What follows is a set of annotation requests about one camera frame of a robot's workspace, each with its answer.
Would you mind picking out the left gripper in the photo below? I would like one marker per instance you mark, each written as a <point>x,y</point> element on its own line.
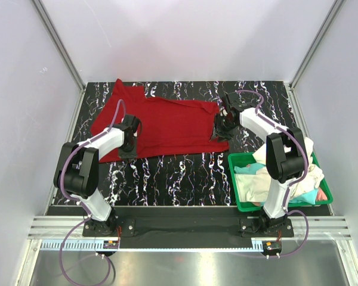
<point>130,155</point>

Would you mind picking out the pink t shirt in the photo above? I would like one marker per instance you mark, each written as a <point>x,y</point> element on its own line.
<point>321,196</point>

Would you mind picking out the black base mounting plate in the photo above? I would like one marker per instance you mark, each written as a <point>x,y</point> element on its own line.
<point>190,239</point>

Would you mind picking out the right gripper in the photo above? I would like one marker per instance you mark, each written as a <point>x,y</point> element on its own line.
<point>223,136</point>

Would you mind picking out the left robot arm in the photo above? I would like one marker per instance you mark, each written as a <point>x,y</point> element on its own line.
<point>77,171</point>

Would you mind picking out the teal t shirt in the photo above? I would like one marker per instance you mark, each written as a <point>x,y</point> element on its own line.
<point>307,198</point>

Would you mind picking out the cream white t shirt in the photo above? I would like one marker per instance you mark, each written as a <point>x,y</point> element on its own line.
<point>256,184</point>

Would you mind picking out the left aluminium frame post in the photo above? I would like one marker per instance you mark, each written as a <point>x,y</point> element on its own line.
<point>58,43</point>

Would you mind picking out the right controller box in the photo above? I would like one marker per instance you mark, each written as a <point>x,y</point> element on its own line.
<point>273,246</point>

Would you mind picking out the controller box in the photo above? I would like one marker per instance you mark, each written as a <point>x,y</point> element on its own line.
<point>111,244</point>
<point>273,246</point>

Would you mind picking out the aluminium frame post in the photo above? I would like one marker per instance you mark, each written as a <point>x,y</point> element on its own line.
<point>318,39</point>
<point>58,43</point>

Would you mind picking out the red t shirt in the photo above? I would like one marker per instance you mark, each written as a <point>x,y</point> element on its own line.
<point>169,127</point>

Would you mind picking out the right aluminium frame post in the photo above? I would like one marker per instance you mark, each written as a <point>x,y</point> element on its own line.
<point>318,39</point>

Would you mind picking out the left controller box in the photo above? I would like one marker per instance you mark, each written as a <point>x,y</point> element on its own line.
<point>111,244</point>

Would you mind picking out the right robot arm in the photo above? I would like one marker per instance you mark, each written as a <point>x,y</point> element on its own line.
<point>286,157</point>

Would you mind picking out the grey slotted cable duct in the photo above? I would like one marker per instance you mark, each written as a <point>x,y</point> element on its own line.
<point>97,245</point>

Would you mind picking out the aluminium front rail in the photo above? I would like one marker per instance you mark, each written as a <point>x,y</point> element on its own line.
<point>56,227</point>

